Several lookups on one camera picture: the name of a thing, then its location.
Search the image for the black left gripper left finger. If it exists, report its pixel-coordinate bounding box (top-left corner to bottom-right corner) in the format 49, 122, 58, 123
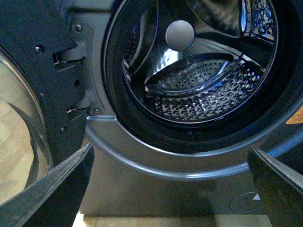
0, 144, 94, 227

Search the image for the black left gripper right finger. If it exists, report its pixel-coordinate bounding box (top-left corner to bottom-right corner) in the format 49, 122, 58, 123
248, 147, 303, 227

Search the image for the washing machine glass door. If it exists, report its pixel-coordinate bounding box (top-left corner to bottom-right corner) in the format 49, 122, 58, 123
0, 0, 86, 194

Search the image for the grey front-load washing machine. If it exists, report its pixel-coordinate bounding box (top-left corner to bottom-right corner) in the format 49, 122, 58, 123
59, 0, 303, 216

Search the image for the steel washing machine drum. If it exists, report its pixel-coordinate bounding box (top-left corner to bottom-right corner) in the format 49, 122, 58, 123
122, 0, 278, 124

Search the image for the orange warning sticker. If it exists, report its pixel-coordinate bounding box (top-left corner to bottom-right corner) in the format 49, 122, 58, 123
286, 109, 303, 124

